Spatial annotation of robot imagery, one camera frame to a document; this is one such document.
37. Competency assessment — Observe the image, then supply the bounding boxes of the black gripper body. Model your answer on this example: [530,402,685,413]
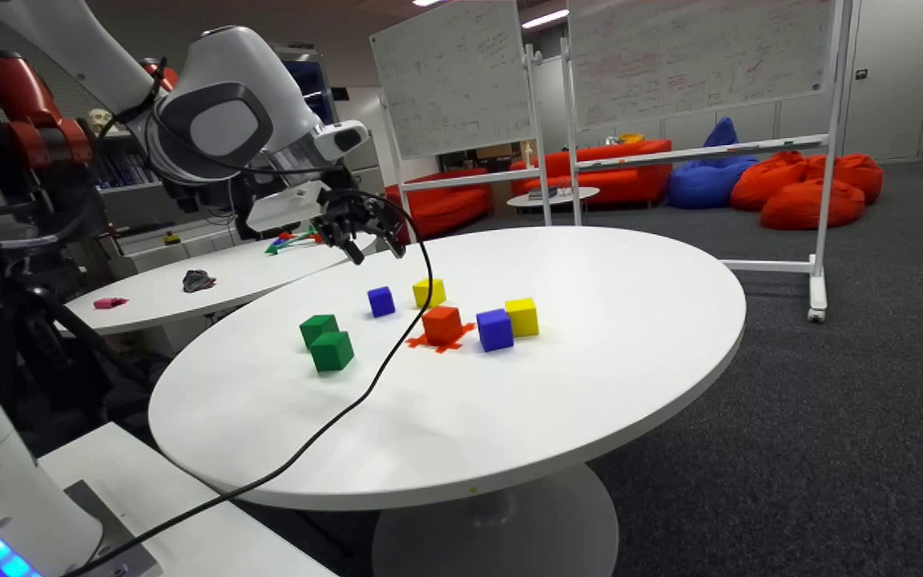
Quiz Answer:
[313,190,410,250]

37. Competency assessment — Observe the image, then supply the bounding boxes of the blue cube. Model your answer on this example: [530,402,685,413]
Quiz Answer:
[366,281,396,322]
[474,309,515,356]

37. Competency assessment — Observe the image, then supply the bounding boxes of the yellow cube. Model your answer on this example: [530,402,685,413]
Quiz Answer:
[502,294,541,343]
[410,276,447,311]

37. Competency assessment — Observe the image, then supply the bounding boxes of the red cube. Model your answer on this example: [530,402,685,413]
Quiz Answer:
[421,305,468,349]

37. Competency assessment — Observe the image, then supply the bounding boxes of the dark grey lump object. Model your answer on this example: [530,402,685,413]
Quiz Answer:
[178,265,222,294]

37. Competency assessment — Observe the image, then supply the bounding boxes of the red sofa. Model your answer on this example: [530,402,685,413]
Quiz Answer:
[513,134,678,212]
[384,163,501,242]

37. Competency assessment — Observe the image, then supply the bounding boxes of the colourful toy pieces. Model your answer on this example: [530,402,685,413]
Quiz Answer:
[264,227,297,260]

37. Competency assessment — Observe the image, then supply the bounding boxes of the green cube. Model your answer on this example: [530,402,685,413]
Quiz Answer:
[306,331,359,375]
[297,311,343,349]

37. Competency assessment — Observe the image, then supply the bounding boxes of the white round side table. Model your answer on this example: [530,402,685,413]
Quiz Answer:
[61,224,382,341]

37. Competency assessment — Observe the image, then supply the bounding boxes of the small round white table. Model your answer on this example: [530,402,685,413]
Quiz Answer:
[502,182,602,212]

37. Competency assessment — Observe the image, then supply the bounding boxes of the whiteboard on white stand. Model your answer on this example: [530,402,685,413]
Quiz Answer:
[366,0,553,231]
[560,0,866,323]

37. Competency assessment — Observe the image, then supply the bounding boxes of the ceiling light strip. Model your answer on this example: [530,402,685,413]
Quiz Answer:
[519,7,569,32]

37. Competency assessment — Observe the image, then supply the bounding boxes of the beige skull figure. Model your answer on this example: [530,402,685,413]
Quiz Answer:
[83,105,118,137]

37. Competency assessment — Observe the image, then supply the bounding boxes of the blue bean bag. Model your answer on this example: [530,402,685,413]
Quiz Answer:
[664,111,760,212]

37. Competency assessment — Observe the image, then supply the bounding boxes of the orange bean bag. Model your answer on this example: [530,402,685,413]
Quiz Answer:
[732,147,820,214]
[830,150,889,206]
[760,174,871,234]

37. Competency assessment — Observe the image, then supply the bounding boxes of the white double door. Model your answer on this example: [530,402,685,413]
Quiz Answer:
[842,0,923,168]

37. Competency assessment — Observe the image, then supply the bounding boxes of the light grey wrist camera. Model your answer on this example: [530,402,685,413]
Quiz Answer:
[242,177,333,237]

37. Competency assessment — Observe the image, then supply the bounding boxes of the black cable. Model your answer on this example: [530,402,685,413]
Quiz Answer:
[57,196,439,577]

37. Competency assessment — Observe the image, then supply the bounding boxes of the white table pedestal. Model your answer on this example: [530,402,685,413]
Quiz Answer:
[368,462,623,577]

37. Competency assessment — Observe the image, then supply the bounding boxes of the black camera tripod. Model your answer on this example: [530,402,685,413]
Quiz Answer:
[0,170,112,452]

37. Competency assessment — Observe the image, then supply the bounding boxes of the grey base plate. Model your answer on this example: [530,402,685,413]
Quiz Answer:
[57,478,165,577]

